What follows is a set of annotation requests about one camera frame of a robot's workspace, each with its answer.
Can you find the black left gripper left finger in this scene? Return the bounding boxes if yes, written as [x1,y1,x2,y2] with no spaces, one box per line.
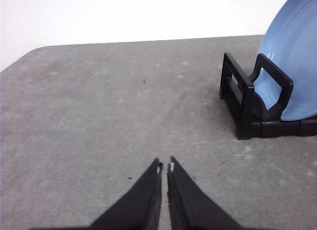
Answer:
[87,158,163,230]

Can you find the blue plate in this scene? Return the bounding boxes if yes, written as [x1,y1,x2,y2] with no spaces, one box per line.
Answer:
[254,0,317,120]

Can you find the black dish rack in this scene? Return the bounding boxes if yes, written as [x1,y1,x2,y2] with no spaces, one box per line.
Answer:
[219,53,317,140]

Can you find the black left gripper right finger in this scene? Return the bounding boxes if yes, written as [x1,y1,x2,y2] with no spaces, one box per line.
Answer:
[167,156,243,230]

